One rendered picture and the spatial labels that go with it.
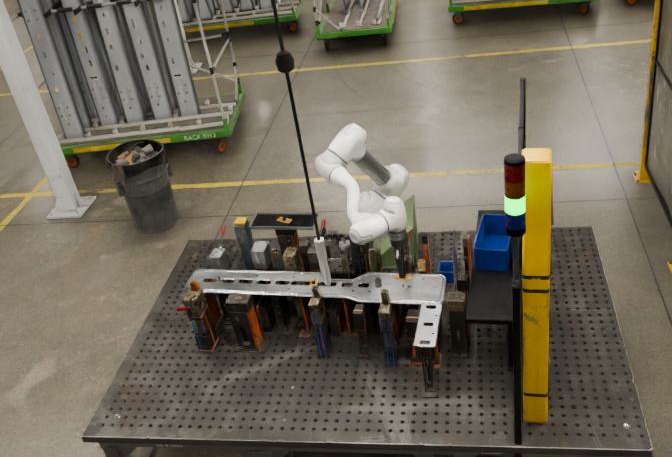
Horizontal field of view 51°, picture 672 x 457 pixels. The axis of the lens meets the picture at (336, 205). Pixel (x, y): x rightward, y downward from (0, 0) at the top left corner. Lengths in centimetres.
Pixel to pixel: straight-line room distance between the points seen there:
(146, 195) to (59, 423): 211
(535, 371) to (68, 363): 336
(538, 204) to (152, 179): 410
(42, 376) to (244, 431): 223
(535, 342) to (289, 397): 123
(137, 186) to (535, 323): 402
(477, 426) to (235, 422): 111
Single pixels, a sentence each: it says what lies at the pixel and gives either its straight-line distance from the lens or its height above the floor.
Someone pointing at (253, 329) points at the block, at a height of 85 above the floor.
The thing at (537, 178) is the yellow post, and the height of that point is 193.
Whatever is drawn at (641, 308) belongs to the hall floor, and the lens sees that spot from 501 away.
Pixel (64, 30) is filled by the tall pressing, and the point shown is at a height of 129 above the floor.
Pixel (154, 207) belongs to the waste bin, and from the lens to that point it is 626.
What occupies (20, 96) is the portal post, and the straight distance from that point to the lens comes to 676.
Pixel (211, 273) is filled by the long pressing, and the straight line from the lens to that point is 393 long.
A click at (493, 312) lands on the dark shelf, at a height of 103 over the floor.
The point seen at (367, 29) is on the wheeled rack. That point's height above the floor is 27.
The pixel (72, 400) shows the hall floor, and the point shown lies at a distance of 507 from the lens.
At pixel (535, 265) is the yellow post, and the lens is 275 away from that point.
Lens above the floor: 323
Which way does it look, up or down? 32 degrees down
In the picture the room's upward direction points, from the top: 10 degrees counter-clockwise
